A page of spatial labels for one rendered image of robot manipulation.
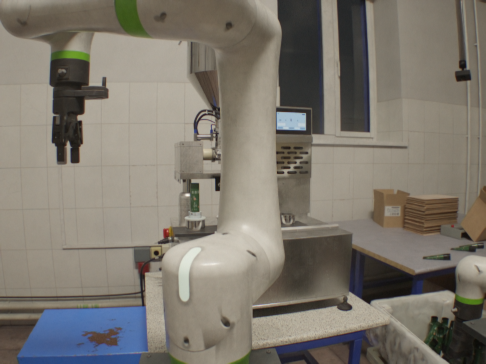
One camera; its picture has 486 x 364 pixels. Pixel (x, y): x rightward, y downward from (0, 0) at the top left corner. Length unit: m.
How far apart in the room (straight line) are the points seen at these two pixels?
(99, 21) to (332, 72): 3.15
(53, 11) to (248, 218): 0.49
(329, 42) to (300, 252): 2.75
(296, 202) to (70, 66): 0.95
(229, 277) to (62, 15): 0.51
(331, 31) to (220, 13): 3.27
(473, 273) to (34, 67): 2.83
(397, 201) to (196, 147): 1.83
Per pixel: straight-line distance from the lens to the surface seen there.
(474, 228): 2.55
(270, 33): 0.64
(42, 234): 2.89
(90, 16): 0.64
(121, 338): 1.49
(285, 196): 1.40
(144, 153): 2.72
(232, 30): 0.54
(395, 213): 2.84
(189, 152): 1.34
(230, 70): 0.63
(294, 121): 1.40
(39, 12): 0.74
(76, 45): 0.87
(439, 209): 2.72
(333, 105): 3.59
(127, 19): 0.57
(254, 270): 0.53
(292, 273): 1.24
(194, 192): 1.24
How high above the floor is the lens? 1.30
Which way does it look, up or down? 5 degrees down
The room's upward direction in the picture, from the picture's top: straight up
